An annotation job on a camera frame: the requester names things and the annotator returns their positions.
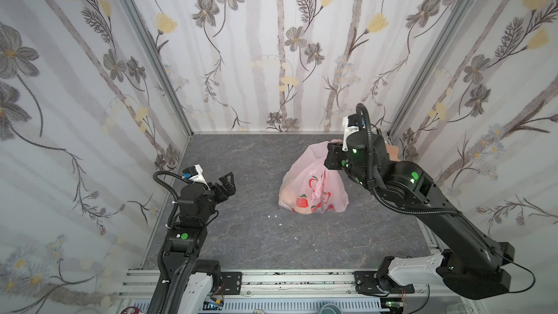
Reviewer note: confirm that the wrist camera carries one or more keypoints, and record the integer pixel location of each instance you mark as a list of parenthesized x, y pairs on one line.
[(354, 134), (194, 174)]

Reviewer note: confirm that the pink scalloped bowl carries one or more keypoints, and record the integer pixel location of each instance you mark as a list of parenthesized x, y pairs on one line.
[(392, 151)]

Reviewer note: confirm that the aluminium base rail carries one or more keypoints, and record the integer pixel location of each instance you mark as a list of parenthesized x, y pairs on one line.
[(309, 291)]

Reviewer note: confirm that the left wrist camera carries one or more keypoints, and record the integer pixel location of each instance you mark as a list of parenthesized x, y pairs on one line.
[(194, 174)]

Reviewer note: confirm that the pink plastic bag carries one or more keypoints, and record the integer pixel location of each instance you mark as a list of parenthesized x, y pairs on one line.
[(309, 187)]

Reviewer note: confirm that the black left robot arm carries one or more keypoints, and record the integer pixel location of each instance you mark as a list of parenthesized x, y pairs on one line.
[(185, 280)]

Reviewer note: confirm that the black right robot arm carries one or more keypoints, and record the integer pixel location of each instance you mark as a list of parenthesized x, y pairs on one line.
[(472, 265)]

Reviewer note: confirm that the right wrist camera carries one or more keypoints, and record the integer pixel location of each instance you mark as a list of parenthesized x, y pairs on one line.
[(354, 134)]

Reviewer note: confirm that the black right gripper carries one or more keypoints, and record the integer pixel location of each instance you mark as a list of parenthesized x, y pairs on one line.
[(333, 158)]

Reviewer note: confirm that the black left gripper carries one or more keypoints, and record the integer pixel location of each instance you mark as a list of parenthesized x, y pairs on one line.
[(221, 189)]

